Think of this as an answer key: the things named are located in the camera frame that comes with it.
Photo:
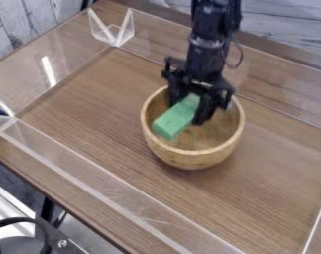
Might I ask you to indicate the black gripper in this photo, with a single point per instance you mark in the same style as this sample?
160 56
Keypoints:
198 74

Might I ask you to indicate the green rectangular block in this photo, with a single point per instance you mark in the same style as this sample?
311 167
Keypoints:
176 118

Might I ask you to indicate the brown wooden bowl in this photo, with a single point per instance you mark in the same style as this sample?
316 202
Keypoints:
200 146

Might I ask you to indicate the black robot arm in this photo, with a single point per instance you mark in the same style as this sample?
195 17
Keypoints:
215 21

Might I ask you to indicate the black table leg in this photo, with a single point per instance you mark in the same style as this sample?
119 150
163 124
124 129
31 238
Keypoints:
47 210

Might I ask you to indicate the clear acrylic tray wall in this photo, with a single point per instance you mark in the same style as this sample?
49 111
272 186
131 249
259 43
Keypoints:
72 89

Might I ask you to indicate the grey metal base plate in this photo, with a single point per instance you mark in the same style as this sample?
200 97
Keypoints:
51 242

